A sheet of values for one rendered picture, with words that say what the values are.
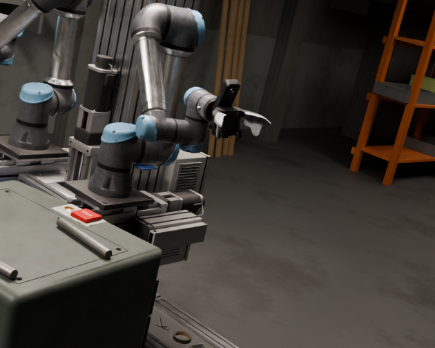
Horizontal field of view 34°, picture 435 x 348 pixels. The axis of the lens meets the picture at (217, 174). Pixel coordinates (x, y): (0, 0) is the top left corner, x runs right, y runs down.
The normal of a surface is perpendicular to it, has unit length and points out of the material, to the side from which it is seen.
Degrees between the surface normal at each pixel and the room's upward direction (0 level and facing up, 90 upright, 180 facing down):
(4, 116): 90
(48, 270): 0
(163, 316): 0
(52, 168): 90
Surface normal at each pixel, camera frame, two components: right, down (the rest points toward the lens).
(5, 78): 0.72, 0.34
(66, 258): 0.22, -0.94
